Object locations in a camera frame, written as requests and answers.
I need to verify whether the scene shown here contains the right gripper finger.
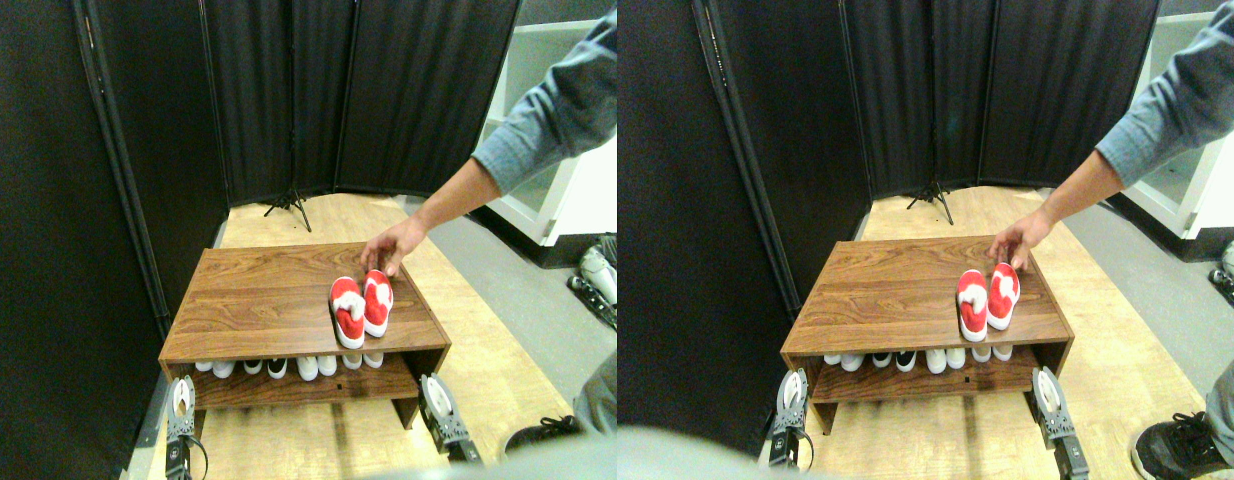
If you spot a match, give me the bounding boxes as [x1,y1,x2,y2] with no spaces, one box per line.
[1031,368,1056,441]
[432,373,465,441]
[1043,366,1075,441]
[419,375,446,441]

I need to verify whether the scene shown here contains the red shoe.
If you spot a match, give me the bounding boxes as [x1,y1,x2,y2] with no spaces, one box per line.
[329,276,367,350]
[956,269,991,343]
[362,269,395,338]
[986,262,1021,331]

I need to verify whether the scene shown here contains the person's hand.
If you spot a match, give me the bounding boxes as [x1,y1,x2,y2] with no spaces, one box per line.
[360,217,430,278]
[987,210,1055,273]

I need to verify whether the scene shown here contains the person's legs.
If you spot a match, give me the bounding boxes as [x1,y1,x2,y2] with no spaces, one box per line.
[504,350,617,456]
[1130,335,1234,480]

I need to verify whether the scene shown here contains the brown shoe rack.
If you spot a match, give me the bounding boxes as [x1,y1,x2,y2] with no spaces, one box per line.
[159,238,453,442]
[781,231,1076,435]

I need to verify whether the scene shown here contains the black curtain stand foot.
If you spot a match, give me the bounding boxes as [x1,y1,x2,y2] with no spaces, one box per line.
[263,183,313,232]
[905,178,955,224]

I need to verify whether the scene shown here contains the black curtain stand pole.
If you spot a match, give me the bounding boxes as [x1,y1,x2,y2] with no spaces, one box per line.
[685,0,803,316]
[69,0,171,339]

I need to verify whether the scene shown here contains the white shelf unit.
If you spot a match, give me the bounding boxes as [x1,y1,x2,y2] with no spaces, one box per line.
[1122,10,1234,239]
[474,20,617,246]

